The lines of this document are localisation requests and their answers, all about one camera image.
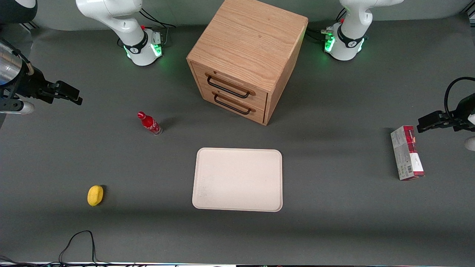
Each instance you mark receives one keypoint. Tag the beige plastic tray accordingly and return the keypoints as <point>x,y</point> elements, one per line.
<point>237,180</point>

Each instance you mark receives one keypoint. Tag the grey and red carton box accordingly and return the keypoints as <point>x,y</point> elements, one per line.
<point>406,152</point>

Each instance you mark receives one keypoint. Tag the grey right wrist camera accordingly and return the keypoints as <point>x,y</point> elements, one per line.
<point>20,107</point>

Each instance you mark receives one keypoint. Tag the red soda bottle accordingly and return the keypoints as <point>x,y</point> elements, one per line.
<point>150,124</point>

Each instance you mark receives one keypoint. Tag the aluminium frame rail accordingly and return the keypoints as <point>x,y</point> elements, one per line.
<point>30,26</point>

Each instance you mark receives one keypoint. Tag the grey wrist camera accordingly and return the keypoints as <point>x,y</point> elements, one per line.
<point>471,144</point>
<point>20,107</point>

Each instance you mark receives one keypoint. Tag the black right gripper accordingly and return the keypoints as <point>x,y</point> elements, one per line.
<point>30,84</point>

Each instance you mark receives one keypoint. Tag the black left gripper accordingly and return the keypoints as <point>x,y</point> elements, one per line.
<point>464,111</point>

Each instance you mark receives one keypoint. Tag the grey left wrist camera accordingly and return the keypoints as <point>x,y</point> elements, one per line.
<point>471,144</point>

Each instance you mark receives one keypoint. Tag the wooden drawer cabinet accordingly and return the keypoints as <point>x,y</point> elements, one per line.
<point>252,40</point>

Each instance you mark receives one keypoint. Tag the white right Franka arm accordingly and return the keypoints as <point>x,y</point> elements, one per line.
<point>111,15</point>

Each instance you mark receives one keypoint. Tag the yellow lemon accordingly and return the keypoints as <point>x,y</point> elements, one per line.
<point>95,195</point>

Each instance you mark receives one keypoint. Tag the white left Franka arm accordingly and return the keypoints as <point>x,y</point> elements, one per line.
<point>350,33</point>

